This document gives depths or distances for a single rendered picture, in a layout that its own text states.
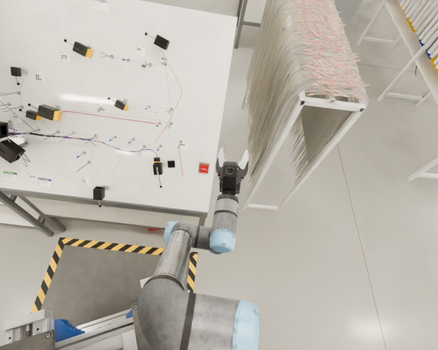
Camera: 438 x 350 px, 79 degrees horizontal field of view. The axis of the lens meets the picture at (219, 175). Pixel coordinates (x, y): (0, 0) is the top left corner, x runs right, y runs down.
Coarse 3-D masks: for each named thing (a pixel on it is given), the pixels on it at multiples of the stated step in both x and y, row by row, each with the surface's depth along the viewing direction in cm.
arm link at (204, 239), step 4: (200, 228) 88; (204, 228) 88; (208, 228) 88; (200, 232) 87; (204, 232) 87; (208, 232) 87; (200, 236) 86; (204, 236) 86; (208, 236) 86; (200, 240) 86; (204, 240) 86; (208, 240) 86; (200, 244) 86; (204, 244) 86; (208, 244) 86; (196, 248) 88; (200, 248) 87; (204, 248) 87; (208, 248) 87; (212, 252) 90; (216, 252) 89; (220, 252) 89
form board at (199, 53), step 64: (0, 0) 117; (64, 0) 118; (128, 0) 118; (0, 64) 126; (64, 64) 127; (128, 64) 128; (192, 64) 128; (64, 128) 138; (128, 128) 139; (192, 128) 139; (64, 192) 151; (128, 192) 152; (192, 192) 153
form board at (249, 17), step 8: (240, 0) 378; (248, 0) 328; (256, 0) 328; (264, 0) 327; (240, 8) 388; (248, 8) 336; (256, 8) 336; (296, 8) 334; (248, 16) 345; (256, 16) 344; (296, 16) 343; (240, 24) 352; (248, 24) 352; (256, 24) 352; (240, 32) 361
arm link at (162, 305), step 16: (176, 224) 87; (192, 224) 89; (176, 240) 76; (192, 240) 84; (176, 256) 68; (160, 272) 60; (176, 272) 61; (144, 288) 55; (160, 288) 52; (176, 288) 53; (144, 304) 51; (160, 304) 49; (176, 304) 48; (144, 320) 49; (160, 320) 47; (176, 320) 46; (144, 336) 49; (160, 336) 46; (176, 336) 45
